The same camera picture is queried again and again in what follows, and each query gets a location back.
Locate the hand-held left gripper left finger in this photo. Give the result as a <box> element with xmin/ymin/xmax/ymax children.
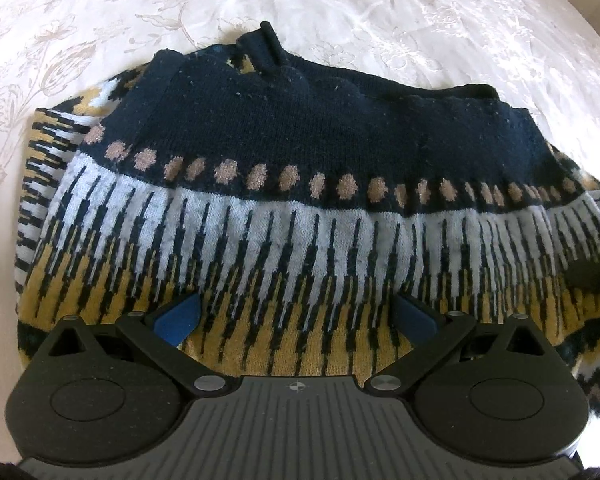
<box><xmin>44</xmin><ymin>291</ymin><xmax>241</xmax><ymax>397</ymax></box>

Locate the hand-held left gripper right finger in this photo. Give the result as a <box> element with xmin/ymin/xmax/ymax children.
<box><xmin>362</xmin><ymin>292</ymin><xmax>557</xmax><ymax>397</ymax></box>

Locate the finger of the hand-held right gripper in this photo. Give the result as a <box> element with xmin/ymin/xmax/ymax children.
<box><xmin>566</xmin><ymin>259</ymin><xmax>600</xmax><ymax>295</ymax></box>

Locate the patterned knit sweater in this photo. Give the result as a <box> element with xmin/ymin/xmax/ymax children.
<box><xmin>14</xmin><ymin>20</ymin><xmax>600</xmax><ymax>418</ymax></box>

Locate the white floral bedspread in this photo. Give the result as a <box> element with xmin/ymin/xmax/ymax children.
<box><xmin>0</xmin><ymin>0</ymin><xmax>600</xmax><ymax>461</ymax></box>

